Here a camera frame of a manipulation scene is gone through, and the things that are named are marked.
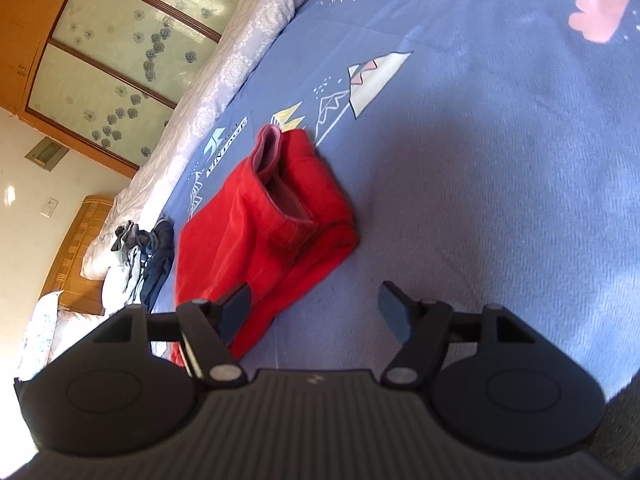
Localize blue printed bed sheet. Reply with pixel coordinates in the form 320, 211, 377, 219
147, 0, 640, 411

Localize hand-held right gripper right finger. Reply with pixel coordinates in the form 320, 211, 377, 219
378, 281, 538, 388

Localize wooden wardrobe with glass doors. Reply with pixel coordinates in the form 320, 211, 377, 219
0, 0, 281, 178

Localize navy garment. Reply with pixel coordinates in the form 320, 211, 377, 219
139, 217, 176, 312

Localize white floral quilt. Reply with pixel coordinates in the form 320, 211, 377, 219
81, 0, 351, 281

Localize red pants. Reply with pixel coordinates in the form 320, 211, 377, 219
169, 125, 360, 367

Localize white patterned pillow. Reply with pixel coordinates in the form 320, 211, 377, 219
15, 290, 108, 381

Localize grey garment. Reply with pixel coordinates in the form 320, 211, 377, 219
102, 220, 151, 306

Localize wooden headboard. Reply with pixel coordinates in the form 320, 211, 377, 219
40, 195, 118, 316

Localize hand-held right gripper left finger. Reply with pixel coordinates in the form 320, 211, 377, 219
92, 282, 252, 390

